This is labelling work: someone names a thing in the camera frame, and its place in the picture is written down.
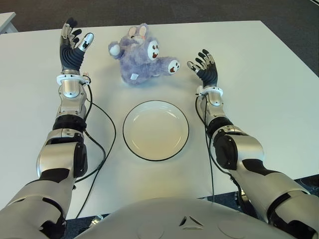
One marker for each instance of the table foot caster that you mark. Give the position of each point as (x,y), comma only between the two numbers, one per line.
(96,219)

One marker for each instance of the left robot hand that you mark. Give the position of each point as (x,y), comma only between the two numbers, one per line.
(71,56)

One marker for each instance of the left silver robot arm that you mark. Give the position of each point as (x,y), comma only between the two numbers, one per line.
(59,154)

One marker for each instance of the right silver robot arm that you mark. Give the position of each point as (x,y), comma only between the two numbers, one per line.
(251,159)

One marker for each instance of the dark sneaker shoe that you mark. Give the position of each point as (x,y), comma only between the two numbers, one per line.
(310,183)

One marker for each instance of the grey side desk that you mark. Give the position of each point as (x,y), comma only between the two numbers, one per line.
(6,23)

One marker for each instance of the silver robot torso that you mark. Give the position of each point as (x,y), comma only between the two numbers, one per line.
(174,219)

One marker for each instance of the white plate black rim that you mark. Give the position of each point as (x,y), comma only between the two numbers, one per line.
(157,132)

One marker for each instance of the purple plush bunny doll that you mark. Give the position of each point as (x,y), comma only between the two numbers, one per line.
(138,62)

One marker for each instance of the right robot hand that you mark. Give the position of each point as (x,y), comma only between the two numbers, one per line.
(209,73)

